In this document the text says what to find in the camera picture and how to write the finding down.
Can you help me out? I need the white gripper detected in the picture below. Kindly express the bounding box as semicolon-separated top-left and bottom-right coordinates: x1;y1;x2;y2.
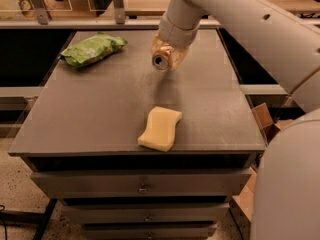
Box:
150;14;198;71

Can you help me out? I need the orange soda can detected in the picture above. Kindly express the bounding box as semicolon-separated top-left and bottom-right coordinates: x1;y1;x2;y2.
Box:
151;45;174;72

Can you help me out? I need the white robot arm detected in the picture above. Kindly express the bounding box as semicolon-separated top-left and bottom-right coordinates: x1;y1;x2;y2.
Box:
159;0;320;240

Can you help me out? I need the yellow sponge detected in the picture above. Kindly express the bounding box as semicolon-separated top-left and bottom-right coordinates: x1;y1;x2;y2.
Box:
137;106;182;152

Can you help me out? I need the green chip bag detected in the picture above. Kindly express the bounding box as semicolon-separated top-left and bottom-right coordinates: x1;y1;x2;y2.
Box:
59;32;128;69

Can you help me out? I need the grey drawer cabinet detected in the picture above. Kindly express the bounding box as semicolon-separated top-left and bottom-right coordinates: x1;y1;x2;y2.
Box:
9;30;265;240

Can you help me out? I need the orange packet behind glass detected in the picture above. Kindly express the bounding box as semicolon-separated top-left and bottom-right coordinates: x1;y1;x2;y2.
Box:
18;0;36;19

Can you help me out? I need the cardboard box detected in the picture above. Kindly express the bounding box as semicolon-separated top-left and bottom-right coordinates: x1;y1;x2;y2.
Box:
233;103;293;222

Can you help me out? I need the middle metal bracket post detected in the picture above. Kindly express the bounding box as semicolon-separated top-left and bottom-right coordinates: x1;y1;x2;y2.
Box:
113;0;126;24

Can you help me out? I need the metal bracket post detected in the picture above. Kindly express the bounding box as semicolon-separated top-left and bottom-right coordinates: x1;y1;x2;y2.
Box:
113;0;126;24
32;0;50;25

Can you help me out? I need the left metal bracket post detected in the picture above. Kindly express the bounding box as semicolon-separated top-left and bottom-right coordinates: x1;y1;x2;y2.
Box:
32;0;50;25

